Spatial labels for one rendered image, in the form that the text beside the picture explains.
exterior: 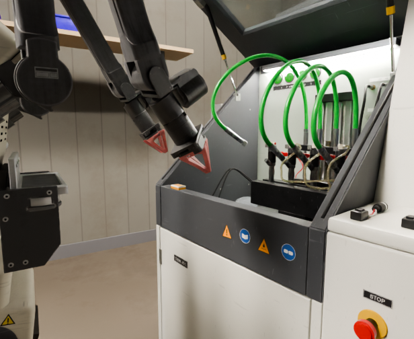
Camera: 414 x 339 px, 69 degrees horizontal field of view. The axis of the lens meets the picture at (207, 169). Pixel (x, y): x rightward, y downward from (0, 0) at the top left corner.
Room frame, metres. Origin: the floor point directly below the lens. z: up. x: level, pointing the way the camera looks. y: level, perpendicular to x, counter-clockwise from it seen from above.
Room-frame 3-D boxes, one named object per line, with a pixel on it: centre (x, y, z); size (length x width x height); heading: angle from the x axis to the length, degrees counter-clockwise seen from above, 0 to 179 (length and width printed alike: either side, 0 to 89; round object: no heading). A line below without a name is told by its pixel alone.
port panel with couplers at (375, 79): (1.01, -0.58, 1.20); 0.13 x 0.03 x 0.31; 39
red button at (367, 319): (0.50, -0.29, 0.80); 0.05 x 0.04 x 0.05; 39
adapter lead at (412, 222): (0.56, -0.40, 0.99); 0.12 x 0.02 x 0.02; 132
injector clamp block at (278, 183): (0.93, -0.30, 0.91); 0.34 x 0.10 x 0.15; 39
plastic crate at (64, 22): (2.30, 1.12, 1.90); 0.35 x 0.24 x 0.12; 121
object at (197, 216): (0.88, -0.04, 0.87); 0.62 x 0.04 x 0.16; 39
